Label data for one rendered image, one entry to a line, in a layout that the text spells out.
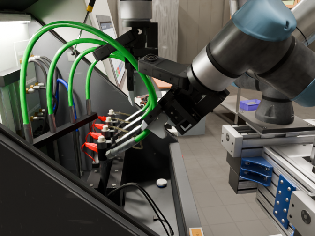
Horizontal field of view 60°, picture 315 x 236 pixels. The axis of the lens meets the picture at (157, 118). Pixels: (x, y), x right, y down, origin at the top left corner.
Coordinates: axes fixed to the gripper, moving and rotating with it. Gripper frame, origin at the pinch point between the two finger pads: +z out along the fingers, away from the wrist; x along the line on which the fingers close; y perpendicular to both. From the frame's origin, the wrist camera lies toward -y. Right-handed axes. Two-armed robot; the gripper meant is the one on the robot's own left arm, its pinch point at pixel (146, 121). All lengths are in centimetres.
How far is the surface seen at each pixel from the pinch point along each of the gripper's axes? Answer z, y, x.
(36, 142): 29.2, -17.7, -9.5
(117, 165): 31.2, 3.0, 5.5
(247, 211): 110, 101, 110
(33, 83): 40, -39, 9
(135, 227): -1.9, 12.4, -20.2
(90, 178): 30.9, 0.0, -4.1
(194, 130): 193, 41, 224
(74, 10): 20, -48, 29
